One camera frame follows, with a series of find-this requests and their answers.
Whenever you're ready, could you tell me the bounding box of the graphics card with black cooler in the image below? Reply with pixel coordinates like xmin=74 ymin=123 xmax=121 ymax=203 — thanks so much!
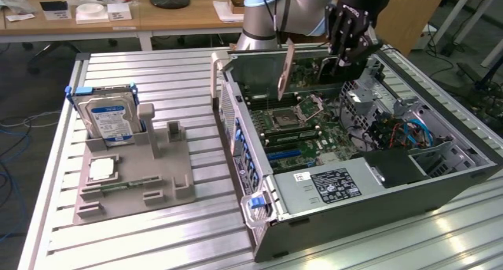
xmin=276 ymin=38 xmax=368 ymax=102

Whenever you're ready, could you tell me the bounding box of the wooden cabinet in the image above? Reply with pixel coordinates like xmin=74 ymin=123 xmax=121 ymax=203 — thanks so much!
xmin=368 ymin=0 xmax=452 ymax=56

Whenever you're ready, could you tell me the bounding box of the metal disk bay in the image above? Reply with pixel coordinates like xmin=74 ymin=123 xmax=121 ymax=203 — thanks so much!
xmin=337 ymin=80 xmax=385 ymax=130

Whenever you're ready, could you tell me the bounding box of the metal socket cover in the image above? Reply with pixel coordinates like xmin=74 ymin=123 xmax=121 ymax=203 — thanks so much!
xmin=294 ymin=93 xmax=325 ymax=121

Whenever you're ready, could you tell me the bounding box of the black RAM slot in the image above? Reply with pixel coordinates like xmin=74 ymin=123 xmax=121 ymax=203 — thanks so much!
xmin=248 ymin=100 xmax=296 ymax=110
xmin=245 ymin=94 xmax=294 ymax=103

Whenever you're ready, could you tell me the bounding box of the CPU socket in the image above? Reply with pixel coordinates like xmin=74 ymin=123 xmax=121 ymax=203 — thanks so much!
xmin=269 ymin=107 xmax=301 ymax=133

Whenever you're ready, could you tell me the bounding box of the cardboard box with papers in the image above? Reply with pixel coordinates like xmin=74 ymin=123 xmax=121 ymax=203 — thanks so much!
xmin=210 ymin=0 xmax=248 ymax=24

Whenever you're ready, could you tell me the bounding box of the green motherboard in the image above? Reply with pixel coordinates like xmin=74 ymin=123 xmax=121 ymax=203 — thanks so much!
xmin=245 ymin=88 xmax=356 ymax=175

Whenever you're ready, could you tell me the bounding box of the RAM stick with black chips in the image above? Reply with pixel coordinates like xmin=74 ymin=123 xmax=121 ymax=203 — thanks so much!
xmin=258 ymin=129 xmax=320 ymax=144

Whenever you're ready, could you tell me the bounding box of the blue expansion slot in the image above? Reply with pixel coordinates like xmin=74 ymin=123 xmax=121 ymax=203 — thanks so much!
xmin=266 ymin=148 xmax=302 ymax=162

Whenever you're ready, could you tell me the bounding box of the wooden desk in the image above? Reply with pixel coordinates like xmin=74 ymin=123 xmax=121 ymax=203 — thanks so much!
xmin=0 ymin=0 xmax=354 ymax=51

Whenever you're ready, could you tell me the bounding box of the grey power supply unit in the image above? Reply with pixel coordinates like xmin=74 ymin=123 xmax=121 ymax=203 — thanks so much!
xmin=270 ymin=157 xmax=388 ymax=222

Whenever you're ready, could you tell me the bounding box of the plain white box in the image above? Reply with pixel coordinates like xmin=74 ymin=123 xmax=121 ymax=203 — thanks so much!
xmin=106 ymin=2 xmax=134 ymax=22

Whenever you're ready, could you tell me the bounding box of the blue case latch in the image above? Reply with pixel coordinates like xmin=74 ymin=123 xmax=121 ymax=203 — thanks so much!
xmin=249 ymin=195 xmax=272 ymax=209

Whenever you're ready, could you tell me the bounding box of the open black PC case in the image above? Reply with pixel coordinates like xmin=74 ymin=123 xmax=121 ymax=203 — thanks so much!
xmin=210 ymin=39 xmax=503 ymax=264

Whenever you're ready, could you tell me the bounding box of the grey plastic parts rack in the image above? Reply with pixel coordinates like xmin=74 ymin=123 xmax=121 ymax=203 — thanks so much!
xmin=72 ymin=103 xmax=197 ymax=225

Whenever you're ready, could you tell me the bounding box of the hard disk with blue carrier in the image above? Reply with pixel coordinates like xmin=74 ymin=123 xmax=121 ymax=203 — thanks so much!
xmin=64 ymin=83 xmax=140 ymax=143

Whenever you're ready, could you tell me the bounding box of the white box with black top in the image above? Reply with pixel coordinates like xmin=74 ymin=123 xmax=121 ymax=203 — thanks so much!
xmin=38 ymin=1 xmax=73 ymax=21

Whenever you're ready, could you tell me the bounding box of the green RAM stick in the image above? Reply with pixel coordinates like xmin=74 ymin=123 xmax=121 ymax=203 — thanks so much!
xmin=100 ymin=180 xmax=146 ymax=193

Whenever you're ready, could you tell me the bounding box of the silver CPU chip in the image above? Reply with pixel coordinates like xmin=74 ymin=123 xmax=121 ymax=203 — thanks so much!
xmin=88 ymin=159 xmax=117 ymax=180

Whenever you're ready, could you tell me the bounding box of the black office chair base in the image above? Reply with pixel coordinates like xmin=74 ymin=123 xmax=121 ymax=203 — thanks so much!
xmin=21 ymin=41 xmax=82 ymax=75

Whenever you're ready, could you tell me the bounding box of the white paper card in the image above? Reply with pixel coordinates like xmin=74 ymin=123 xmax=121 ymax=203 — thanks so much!
xmin=5 ymin=13 xmax=36 ymax=22

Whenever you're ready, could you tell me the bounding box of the clear plastic bag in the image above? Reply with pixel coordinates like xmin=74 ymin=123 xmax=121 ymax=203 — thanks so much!
xmin=0 ymin=0 xmax=38 ymax=14

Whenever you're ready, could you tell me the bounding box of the red wire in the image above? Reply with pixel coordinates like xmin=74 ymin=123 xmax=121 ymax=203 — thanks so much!
xmin=388 ymin=122 xmax=406 ymax=149

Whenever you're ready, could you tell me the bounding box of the white table frame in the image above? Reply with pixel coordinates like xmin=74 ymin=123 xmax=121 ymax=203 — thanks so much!
xmin=429 ymin=0 xmax=503 ymax=68

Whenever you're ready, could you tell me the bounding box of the blue wire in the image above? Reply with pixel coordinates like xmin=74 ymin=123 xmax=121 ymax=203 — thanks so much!
xmin=402 ymin=118 xmax=434 ymax=149

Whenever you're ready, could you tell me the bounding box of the white box with white ring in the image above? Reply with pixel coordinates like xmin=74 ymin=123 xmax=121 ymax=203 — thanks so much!
xmin=73 ymin=3 xmax=110 ymax=25

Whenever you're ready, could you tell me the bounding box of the white floor cable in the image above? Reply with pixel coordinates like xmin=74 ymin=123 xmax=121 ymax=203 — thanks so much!
xmin=0 ymin=110 xmax=62 ymax=129

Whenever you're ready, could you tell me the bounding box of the blue floor cable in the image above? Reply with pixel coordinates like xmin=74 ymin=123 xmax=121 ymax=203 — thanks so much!
xmin=0 ymin=128 xmax=32 ymax=244

